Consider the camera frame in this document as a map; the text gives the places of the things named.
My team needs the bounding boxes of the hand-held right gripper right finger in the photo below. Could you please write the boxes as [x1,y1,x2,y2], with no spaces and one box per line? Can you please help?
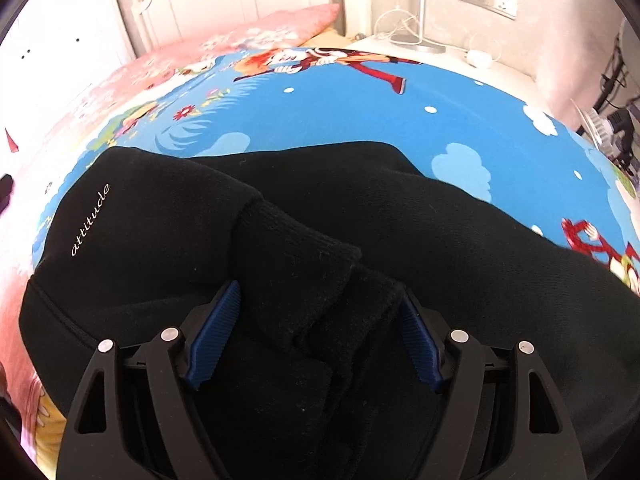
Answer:
[397,292,588,480]

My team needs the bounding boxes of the white nightstand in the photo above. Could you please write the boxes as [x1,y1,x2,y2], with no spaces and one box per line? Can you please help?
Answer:
[345,30,551,116]

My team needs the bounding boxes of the blue cartoon printed blanket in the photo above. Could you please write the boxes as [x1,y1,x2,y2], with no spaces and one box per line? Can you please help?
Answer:
[30,45,640,296]

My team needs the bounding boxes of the pink floral pillow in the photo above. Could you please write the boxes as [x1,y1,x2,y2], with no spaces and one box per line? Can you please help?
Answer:
[200,2,342,53]

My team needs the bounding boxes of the small white fan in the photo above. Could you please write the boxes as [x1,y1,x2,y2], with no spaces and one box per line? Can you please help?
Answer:
[572,102,609,148]

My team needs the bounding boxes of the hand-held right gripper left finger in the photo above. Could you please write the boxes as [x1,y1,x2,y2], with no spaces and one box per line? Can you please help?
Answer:
[57,280,243,480]

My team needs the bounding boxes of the black pants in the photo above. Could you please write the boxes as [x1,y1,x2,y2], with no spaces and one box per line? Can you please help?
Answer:
[19,141,640,480]

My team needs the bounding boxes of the white cable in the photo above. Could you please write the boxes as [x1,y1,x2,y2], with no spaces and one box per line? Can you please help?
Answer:
[372,7,426,41]

